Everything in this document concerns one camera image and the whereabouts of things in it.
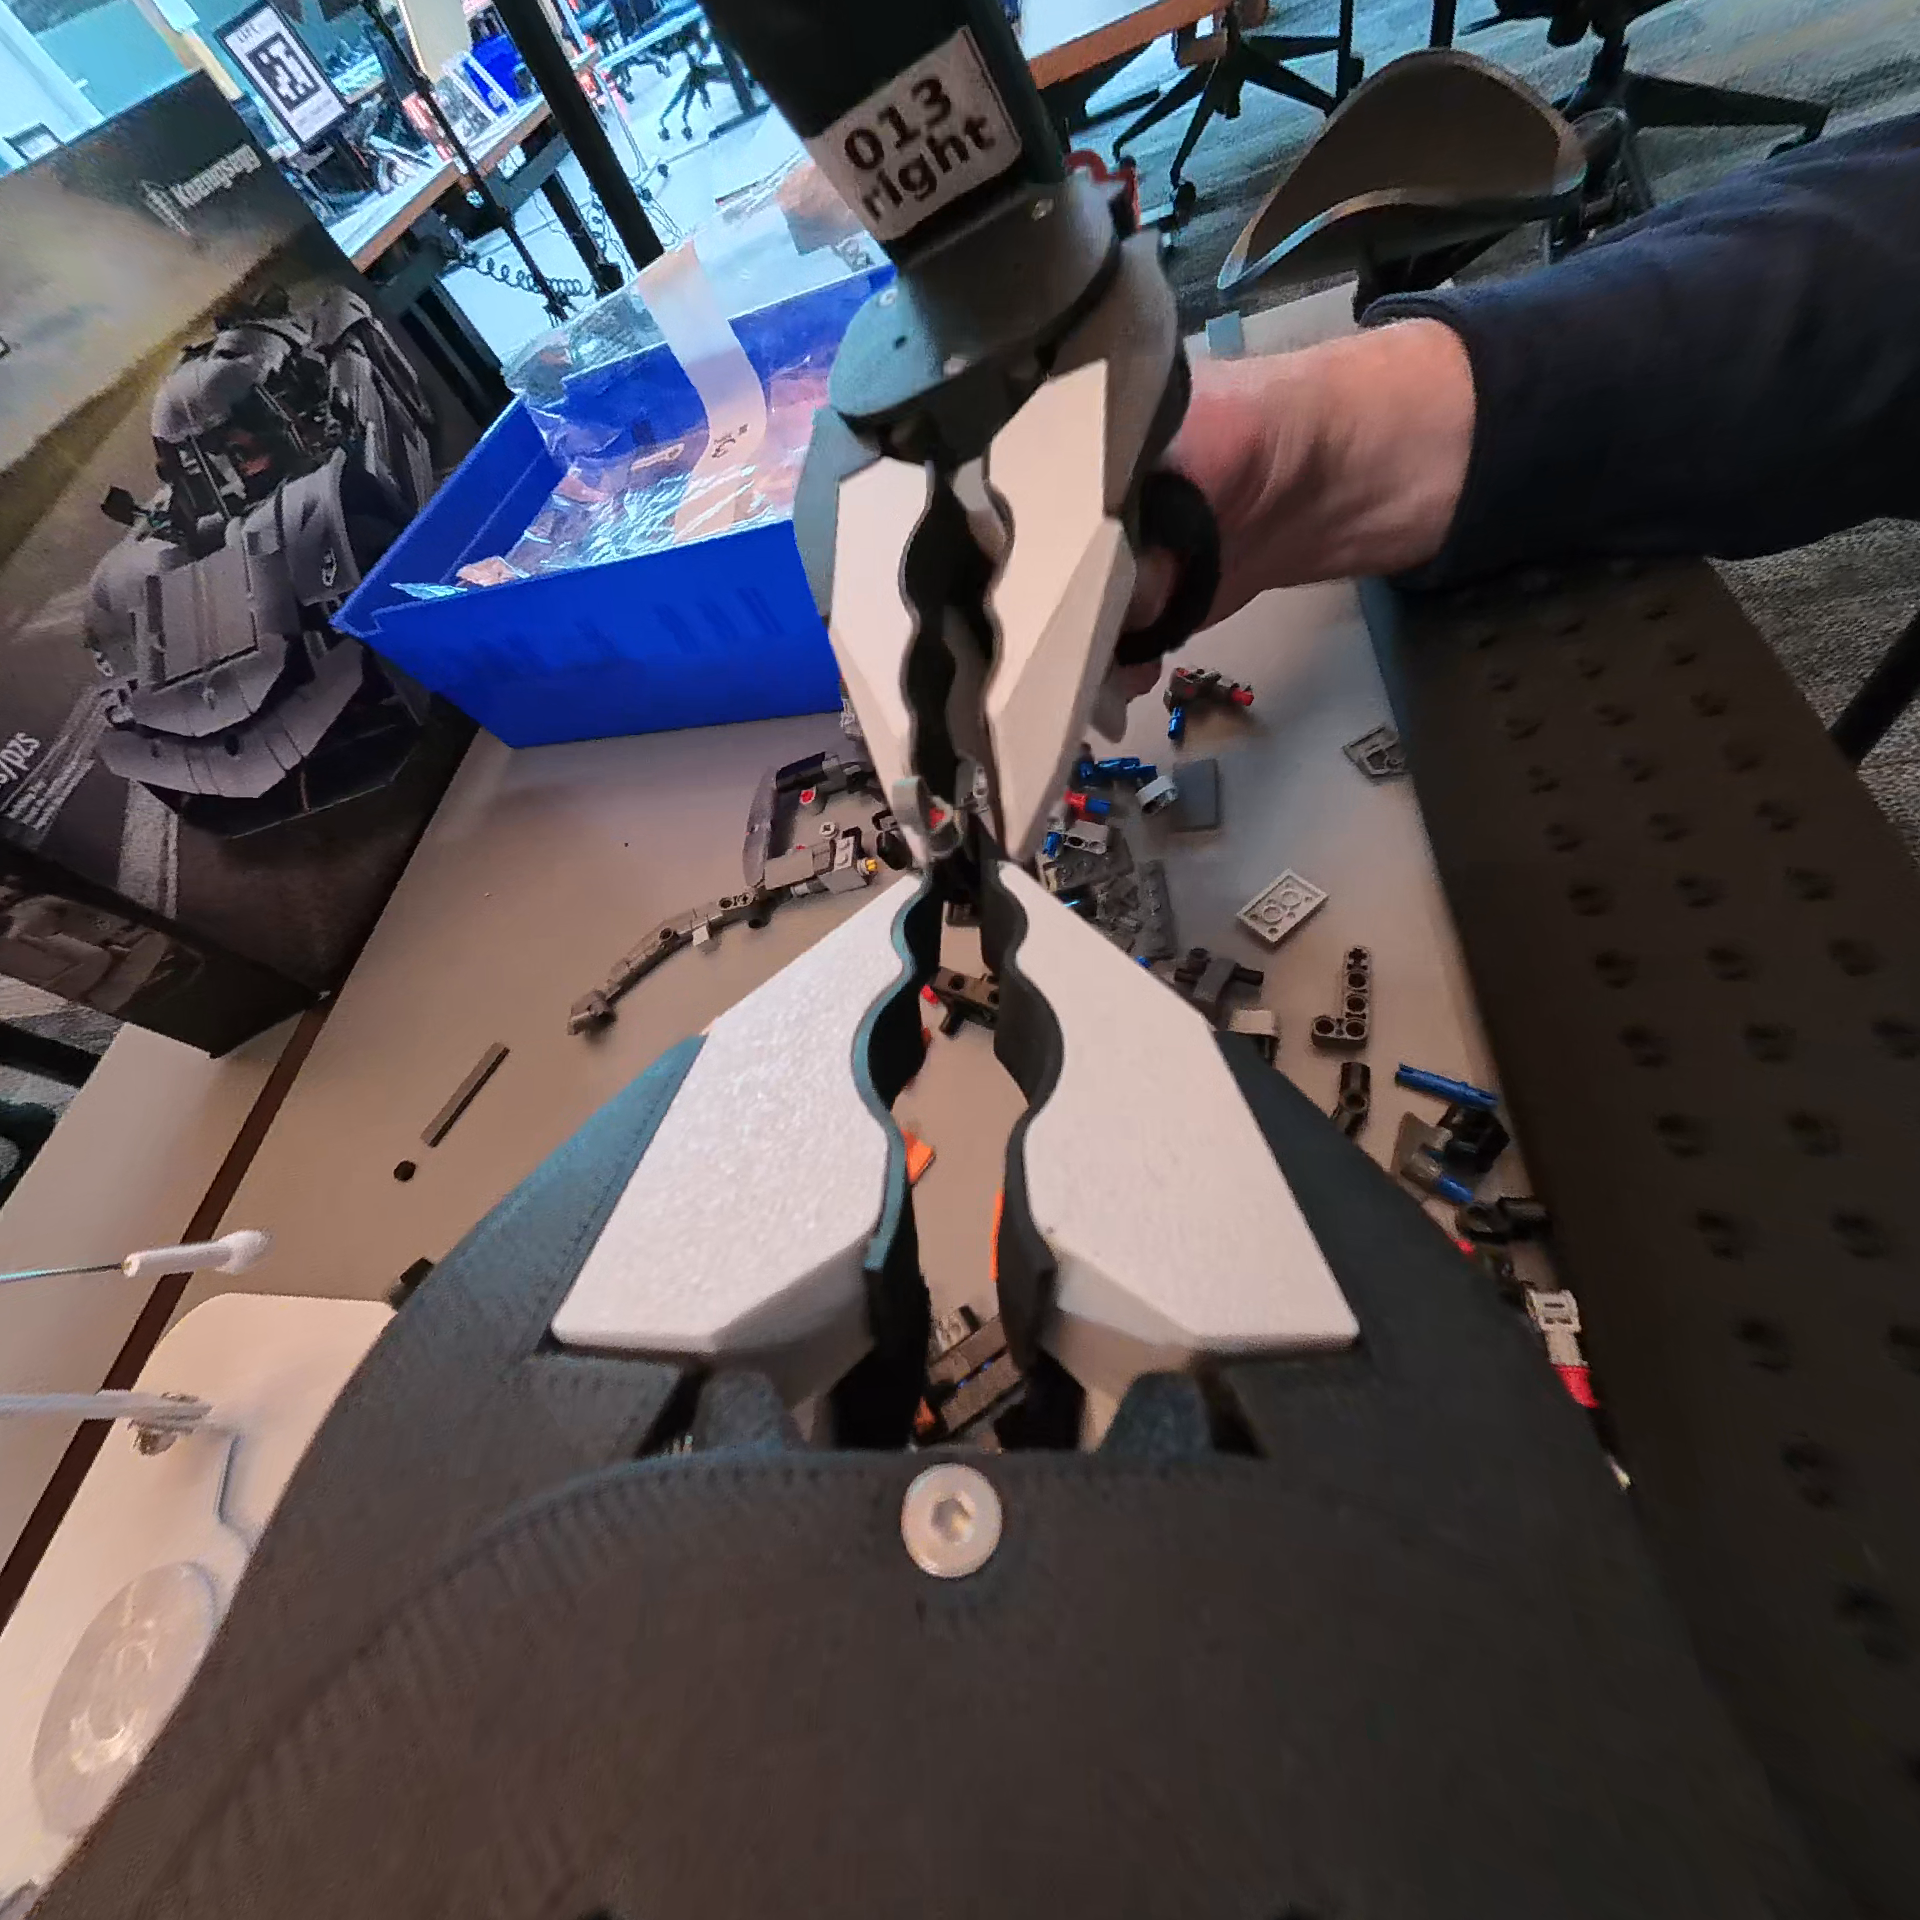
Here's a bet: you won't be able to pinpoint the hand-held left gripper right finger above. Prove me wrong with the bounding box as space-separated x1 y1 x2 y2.
990 870 1360 1452

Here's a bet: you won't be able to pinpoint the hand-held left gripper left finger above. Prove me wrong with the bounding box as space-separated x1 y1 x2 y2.
549 870 925 1447

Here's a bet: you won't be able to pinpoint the black perforated panel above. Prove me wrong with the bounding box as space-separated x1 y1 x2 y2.
1354 552 1920 1920

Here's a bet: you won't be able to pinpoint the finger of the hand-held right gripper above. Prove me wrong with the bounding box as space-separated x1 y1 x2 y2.
828 458 968 874
974 355 1137 864

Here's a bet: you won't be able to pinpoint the grey office chair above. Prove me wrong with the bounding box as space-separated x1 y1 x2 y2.
1210 46 1627 304

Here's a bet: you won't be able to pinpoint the grey lego subassembly with curved panel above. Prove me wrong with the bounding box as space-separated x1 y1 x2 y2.
739 754 890 905

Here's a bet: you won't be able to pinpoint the black axle with red bushings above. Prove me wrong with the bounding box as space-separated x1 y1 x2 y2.
1517 1281 1602 1415

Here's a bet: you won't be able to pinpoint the black lego set box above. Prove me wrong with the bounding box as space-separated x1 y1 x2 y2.
0 69 485 1058

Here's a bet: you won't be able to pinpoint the crumpled clear plastic bags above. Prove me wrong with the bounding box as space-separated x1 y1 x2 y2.
461 194 904 592

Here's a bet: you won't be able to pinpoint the person's right hand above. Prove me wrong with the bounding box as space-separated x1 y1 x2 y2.
1107 317 1481 709

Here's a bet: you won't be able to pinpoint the person's right forearm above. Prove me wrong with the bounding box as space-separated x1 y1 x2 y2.
1354 110 1920 593

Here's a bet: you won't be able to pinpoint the grey lego connector beam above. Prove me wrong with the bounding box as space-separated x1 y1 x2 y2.
563 886 784 1041

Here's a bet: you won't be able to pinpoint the grey lego connector with red pin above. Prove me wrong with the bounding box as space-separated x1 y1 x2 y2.
888 760 997 870

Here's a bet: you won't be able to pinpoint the printed marker sign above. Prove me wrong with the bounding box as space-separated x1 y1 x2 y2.
207 0 349 155

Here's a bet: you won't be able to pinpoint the blue plastic bin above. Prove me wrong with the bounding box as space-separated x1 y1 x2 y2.
330 269 904 751

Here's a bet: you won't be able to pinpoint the dark grey lego tile strip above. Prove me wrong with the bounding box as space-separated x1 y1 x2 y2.
419 1041 512 1149

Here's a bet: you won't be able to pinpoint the light grey square lego plate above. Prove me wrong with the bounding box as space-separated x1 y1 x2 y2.
1237 870 1331 946

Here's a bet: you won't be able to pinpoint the scattered loose lego pieces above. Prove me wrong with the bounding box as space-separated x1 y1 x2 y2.
1032 661 1564 1252

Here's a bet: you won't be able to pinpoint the white book stand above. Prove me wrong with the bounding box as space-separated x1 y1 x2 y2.
0 1228 404 1865

